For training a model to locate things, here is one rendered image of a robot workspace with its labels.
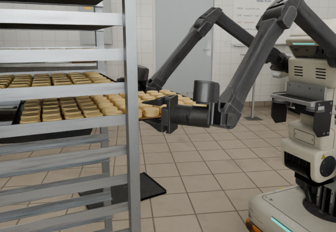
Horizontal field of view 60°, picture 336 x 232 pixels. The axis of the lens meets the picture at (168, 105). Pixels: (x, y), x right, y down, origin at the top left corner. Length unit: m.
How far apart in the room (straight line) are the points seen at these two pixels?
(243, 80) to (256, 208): 1.11
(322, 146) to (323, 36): 0.56
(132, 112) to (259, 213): 1.22
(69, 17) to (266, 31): 0.56
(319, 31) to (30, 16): 0.89
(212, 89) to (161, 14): 4.43
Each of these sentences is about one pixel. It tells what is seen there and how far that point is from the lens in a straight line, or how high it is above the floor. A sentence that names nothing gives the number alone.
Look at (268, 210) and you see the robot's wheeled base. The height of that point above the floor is 0.27.
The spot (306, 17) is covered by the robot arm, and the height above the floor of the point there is 1.25.
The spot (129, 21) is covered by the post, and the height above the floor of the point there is 1.23.
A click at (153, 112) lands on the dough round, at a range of 0.88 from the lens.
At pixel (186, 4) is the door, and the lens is 5.26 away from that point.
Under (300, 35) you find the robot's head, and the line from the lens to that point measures 1.47.
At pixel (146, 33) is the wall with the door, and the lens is 5.10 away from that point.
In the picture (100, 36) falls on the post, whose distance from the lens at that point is 1.22.
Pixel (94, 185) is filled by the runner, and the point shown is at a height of 0.78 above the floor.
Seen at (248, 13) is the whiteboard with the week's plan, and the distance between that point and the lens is 5.52.
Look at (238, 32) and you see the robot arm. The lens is 1.47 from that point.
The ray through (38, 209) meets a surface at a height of 0.51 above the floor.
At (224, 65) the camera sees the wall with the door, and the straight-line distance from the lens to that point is 5.39.
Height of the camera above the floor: 1.17
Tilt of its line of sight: 12 degrees down
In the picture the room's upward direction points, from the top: straight up
